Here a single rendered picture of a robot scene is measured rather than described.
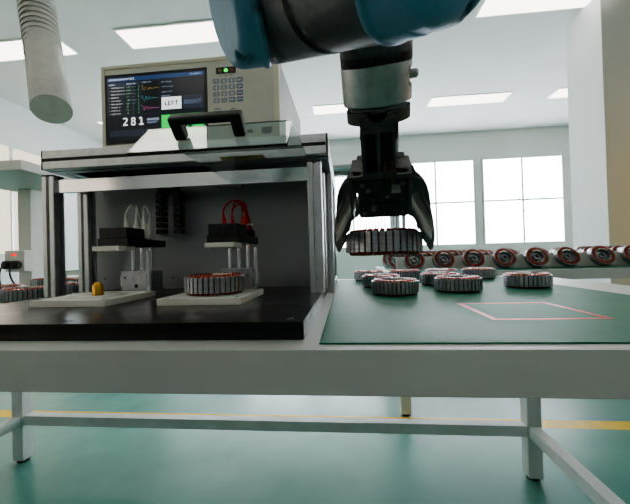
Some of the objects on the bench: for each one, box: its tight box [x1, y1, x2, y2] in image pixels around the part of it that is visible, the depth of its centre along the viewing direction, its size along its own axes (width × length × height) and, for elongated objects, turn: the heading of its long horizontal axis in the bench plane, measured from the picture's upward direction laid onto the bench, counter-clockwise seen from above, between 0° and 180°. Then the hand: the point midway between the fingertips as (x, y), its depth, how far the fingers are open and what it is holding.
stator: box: [434, 275, 483, 293], centre depth 83 cm, size 11×11×4 cm
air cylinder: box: [220, 267, 255, 289], centre depth 78 cm, size 5×8×6 cm
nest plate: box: [156, 289, 264, 306], centre depth 63 cm, size 15×15×1 cm
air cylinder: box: [121, 270, 163, 293], centre depth 80 cm, size 5×8×6 cm
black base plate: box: [0, 286, 327, 341], centre depth 66 cm, size 47×64×2 cm
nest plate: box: [28, 291, 155, 308], centre depth 66 cm, size 15×15×1 cm
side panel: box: [327, 172, 338, 293], centre depth 101 cm, size 28×3×32 cm
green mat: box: [319, 276, 630, 345], centre depth 81 cm, size 94×61×1 cm
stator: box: [0, 285, 45, 303], centre depth 87 cm, size 11×11×4 cm
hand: (383, 245), depth 50 cm, fingers closed on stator, 13 cm apart
